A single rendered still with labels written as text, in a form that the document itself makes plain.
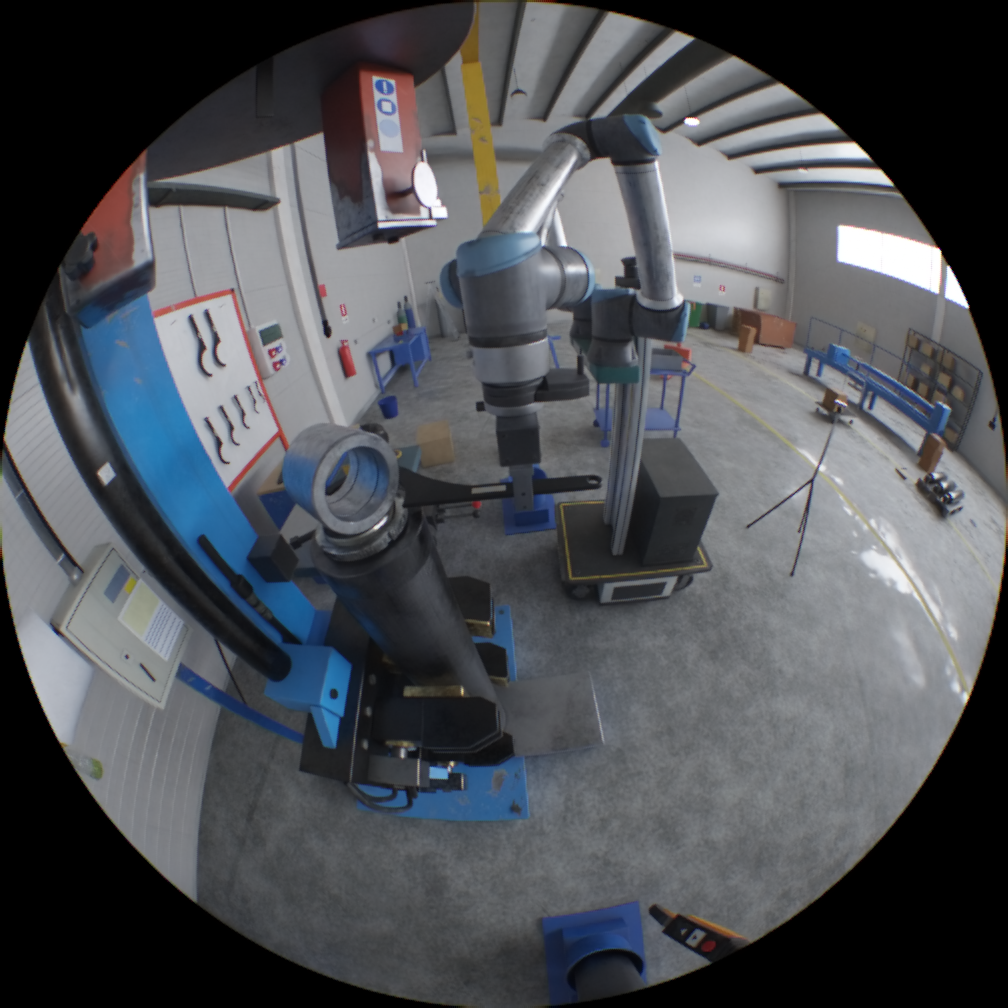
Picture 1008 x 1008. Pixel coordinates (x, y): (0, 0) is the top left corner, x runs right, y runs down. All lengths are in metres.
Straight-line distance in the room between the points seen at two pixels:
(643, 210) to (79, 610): 1.69
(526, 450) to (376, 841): 1.94
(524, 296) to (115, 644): 1.17
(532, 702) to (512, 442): 1.48
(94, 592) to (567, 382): 1.15
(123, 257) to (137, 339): 0.39
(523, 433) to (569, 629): 1.76
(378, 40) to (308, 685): 1.14
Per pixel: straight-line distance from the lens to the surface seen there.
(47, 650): 1.05
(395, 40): 0.61
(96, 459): 0.61
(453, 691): 0.86
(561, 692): 1.73
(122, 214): 0.43
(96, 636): 1.10
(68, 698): 1.08
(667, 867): 1.97
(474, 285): 0.35
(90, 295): 0.41
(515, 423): 0.37
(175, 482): 0.75
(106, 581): 1.11
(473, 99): 3.37
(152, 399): 0.76
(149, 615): 1.17
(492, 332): 0.35
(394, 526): 0.51
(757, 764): 2.14
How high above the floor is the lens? 1.81
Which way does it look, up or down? 40 degrees down
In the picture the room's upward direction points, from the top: 8 degrees counter-clockwise
